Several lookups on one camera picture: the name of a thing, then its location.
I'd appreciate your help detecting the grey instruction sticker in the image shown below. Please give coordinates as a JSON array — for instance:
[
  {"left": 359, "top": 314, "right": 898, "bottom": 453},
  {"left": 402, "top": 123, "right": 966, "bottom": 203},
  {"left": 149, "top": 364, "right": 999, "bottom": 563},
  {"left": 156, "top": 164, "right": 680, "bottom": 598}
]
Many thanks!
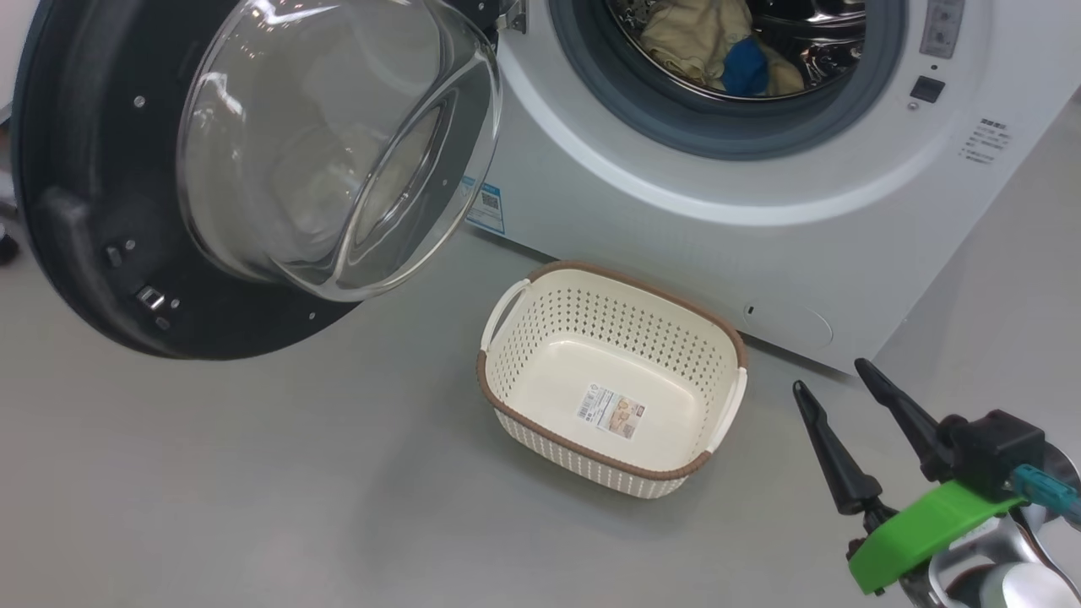
[{"left": 920, "top": 0, "right": 965, "bottom": 59}]

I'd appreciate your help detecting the round black glass washer door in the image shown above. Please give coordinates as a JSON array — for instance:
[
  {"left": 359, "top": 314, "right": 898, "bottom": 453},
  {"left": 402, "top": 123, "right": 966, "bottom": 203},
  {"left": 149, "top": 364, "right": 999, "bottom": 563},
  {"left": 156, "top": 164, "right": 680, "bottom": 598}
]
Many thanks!
[{"left": 13, "top": 0, "right": 504, "bottom": 361}]

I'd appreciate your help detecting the round white filter cover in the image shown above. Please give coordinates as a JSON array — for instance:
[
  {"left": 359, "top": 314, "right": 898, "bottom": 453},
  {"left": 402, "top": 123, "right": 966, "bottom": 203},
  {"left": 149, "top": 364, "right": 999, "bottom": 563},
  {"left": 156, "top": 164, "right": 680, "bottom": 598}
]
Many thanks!
[{"left": 743, "top": 300, "right": 835, "bottom": 350}]

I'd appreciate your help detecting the white basket price sticker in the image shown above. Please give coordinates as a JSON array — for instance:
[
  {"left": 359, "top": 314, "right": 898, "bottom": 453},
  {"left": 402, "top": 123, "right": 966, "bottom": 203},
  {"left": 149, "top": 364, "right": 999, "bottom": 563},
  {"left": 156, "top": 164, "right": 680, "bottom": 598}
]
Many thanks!
[{"left": 576, "top": 384, "right": 645, "bottom": 440}]

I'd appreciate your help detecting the grey rubber door gasket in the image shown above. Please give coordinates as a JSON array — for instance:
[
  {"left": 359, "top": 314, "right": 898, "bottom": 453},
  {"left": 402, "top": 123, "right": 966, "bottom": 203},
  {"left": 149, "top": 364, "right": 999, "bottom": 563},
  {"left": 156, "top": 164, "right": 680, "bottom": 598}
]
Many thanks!
[{"left": 549, "top": 0, "right": 910, "bottom": 161}]

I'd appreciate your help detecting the white front-load washing machine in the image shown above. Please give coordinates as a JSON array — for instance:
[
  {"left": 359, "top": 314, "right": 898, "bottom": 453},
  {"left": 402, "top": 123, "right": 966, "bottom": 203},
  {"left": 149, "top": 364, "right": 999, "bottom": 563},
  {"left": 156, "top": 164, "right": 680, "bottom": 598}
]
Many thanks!
[{"left": 464, "top": 0, "right": 1081, "bottom": 377}]

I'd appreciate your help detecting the shiny steel washer drum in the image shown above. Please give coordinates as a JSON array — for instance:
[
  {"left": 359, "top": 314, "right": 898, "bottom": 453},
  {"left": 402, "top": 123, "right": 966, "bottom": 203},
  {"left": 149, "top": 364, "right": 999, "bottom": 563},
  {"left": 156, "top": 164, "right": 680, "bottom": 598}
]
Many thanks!
[{"left": 608, "top": 0, "right": 867, "bottom": 102}]

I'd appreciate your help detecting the blue energy label sticker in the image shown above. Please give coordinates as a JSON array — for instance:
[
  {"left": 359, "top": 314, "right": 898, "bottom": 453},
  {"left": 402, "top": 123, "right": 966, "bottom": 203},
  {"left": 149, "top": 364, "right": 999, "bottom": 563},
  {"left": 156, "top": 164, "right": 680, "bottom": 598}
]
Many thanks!
[{"left": 464, "top": 176, "right": 506, "bottom": 236}]

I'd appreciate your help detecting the cream garment with blue patches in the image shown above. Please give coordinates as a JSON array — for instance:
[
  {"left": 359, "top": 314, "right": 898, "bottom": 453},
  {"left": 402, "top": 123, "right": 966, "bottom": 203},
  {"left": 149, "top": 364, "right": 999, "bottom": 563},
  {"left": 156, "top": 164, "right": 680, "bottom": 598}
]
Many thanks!
[{"left": 639, "top": 0, "right": 805, "bottom": 97}]

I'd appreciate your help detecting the teal right camera cable plug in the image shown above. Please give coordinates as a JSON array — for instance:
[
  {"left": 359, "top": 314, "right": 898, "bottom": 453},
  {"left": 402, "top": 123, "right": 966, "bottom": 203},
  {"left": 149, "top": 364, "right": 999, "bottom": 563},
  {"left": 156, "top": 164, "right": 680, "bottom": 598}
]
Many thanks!
[{"left": 1012, "top": 464, "right": 1081, "bottom": 522}]

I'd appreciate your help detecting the small printed text label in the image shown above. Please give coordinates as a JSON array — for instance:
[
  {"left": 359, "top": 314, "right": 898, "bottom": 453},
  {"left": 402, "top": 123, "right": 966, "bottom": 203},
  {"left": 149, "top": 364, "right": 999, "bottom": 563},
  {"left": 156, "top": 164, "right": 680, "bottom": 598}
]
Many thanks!
[{"left": 959, "top": 118, "right": 1011, "bottom": 166}]

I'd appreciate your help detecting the cream perforated laundry basket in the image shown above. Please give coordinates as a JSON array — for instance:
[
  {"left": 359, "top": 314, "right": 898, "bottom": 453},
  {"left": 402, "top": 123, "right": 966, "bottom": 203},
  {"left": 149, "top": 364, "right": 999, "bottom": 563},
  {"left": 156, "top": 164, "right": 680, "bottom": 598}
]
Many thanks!
[{"left": 477, "top": 260, "right": 750, "bottom": 500}]

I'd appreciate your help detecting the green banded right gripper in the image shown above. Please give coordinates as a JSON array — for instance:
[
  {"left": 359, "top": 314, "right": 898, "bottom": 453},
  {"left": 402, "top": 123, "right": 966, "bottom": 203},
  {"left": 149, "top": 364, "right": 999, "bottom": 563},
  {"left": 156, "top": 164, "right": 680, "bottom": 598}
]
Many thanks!
[{"left": 791, "top": 358, "right": 1027, "bottom": 597}]

